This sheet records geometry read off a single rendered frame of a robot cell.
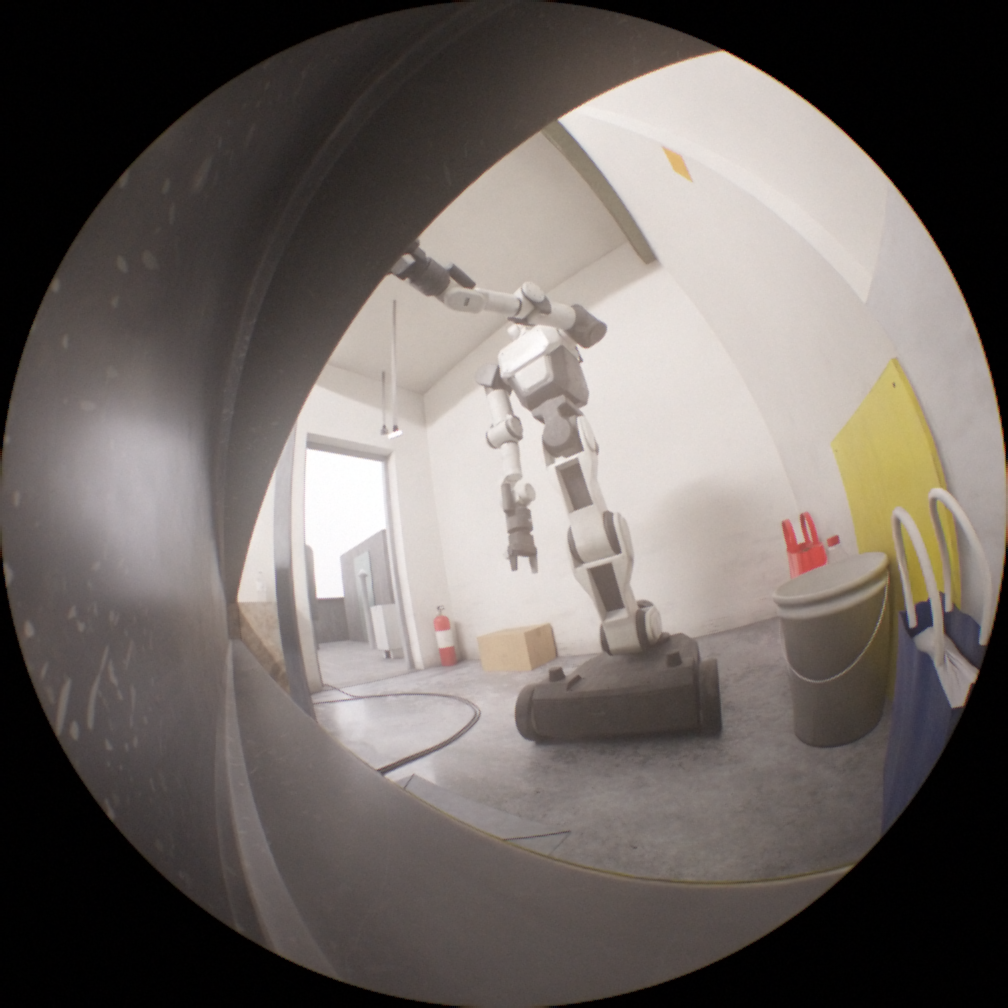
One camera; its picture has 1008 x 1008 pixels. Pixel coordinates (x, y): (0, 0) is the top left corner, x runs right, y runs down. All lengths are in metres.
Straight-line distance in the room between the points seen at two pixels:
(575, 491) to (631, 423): 1.18
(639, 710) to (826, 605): 0.51
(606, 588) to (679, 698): 0.43
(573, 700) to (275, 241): 0.98
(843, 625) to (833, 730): 0.23
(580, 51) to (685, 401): 2.02
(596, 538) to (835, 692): 0.76
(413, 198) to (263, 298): 0.09
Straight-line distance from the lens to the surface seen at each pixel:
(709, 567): 1.94
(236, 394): 0.27
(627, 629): 1.07
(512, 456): 1.16
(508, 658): 2.21
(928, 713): 0.44
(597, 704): 0.92
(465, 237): 2.67
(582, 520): 0.99
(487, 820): 0.78
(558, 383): 1.10
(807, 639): 0.71
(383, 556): 6.81
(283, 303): 0.20
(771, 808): 0.70
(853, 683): 0.75
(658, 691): 0.87
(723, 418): 2.04
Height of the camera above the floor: 0.49
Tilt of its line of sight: 16 degrees up
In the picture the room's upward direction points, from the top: 12 degrees counter-clockwise
